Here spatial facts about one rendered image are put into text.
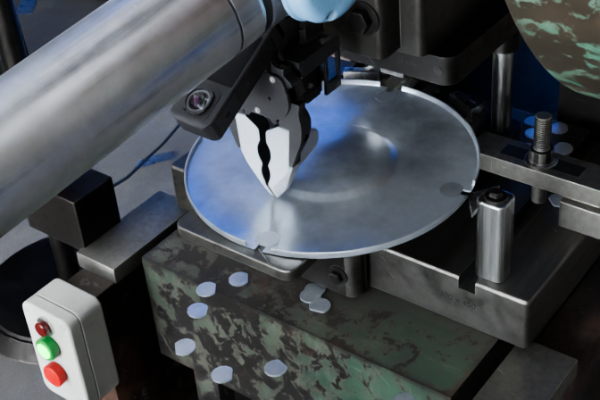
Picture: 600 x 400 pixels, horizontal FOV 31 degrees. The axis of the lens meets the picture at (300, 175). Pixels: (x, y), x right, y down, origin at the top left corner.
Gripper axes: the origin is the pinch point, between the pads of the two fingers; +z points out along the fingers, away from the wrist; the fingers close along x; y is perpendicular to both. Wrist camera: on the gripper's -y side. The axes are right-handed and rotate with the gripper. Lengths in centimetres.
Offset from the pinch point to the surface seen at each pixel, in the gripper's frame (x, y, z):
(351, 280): -5.5, 4.6, 12.3
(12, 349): 82, 19, 79
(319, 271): -1.7, 4.5, 12.8
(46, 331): 22.0, -13.1, 19.2
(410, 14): -6.9, 13.7, -13.8
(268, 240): -3.5, -5.1, 1.4
